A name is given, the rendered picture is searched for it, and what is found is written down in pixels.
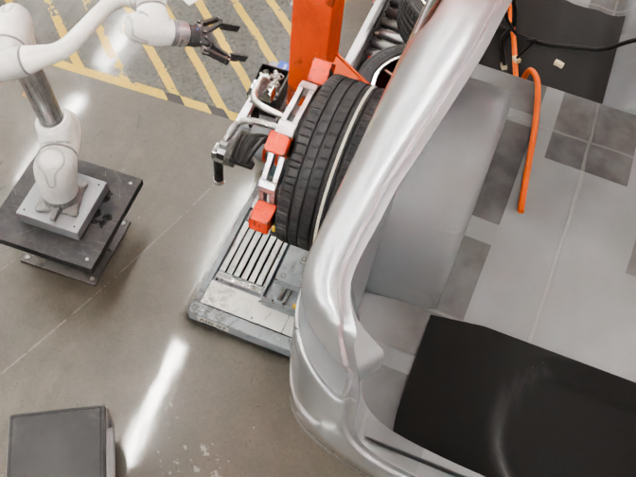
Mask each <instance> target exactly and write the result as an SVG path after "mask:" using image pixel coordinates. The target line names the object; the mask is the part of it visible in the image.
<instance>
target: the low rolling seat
mask: <svg viewBox="0 0 636 477"><path fill-rule="evenodd" d="M6 477H115V424H114V422H113V420H112V417H111V415H110V412H109V410H108V407H105V406H104V405H95V406H86V407H78V408H69V409H60V410H51V411H42V412H34V413H25V414H16V415H11V416H10V417H9V437H8V454H7V470H6Z"/></svg>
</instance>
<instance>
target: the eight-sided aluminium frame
mask: <svg viewBox="0 0 636 477"><path fill-rule="evenodd" d="M321 87H322V86H321V85H318V84H315V83H312V82H309V81H305V80H302V81H301V83H300V84H299V85H298V88H297V90H296V92H295V94H294V96H293V97H292V99H291V102H290V104H289V106H288V107H287V109H286V111H285V113H284V114H283V115H282V117H281V118H280V119H279V121H278V124H277V126H276V129H275V132H278V133H282V134H285V135H287V136H290V137H291V138H293V139H294V137H295V135H296V132H297V130H298V128H299V126H300V124H301V122H302V120H303V118H304V116H305V114H306V112H307V111H308V109H309V107H310V105H311V103H312V102H313V100H314V98H315V97H316V95H317V93H318V92H319V90H320V89H321ZM302 97H306V98H305V100H304V102H303V103H302V105H301V107H300V109H299V111H298V113H297V114H296V116H295V118H294V120H293V122H290V121H289V120H290V119H291V117H292V112H293V111H294V109H295V107H296V105H298V103H299V101H300V99H301V98H302ZM275 157H276V154H273V153H271V152H269V155H268V158H267V161H266V164H265V168H264V170H263V173H262V176H261V177H260V180H259V185H258V190H257V191H258V199H259V200H261V201H264V202H267V196H268V195H270V203H271V204H274V205H277V202H278V189H279V185H280V181H281V177H282V174H283V170H284V167H285V165H286V162H287V158H285V157H282V156H280V158H279V161H278V164H277V168H276V171H275V174H274V177H272V176H270V174H271V171H272V168H273V164H274V159H275Z"/></svg>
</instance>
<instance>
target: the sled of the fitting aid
mask: <svg viewBox="0 0 636 477"><path fill-rule="evenodd" d="M290 246H291V245H290V244H288V243H287V244H286V246H285V248H284V250H283V252H282V254H281V256H280V258H279V260H278V262H277V264H276V266H275V268H274V271H273V273H272V275H271V277H270V279H269V281H268V283H267V285H266V287H265V289H264V291H263V293H262V294H261V305H263V306H266V307H268V308H271V309H275V310H278V311H280V312H283V313H286V314H288V315H290V316H292V317H294V314H295V307H296V301H297V297H298V293H299V292H296V291H292V290H289V289H287V288H284V287H281V286H279V285H276V284H275V283H274V278H275V276H276V274H277V272H278V270H279V268H280V266H281V264H282V262H283V260H284V258H285V256H286V253H287V252H288V250H289V248H290Z"/></svg>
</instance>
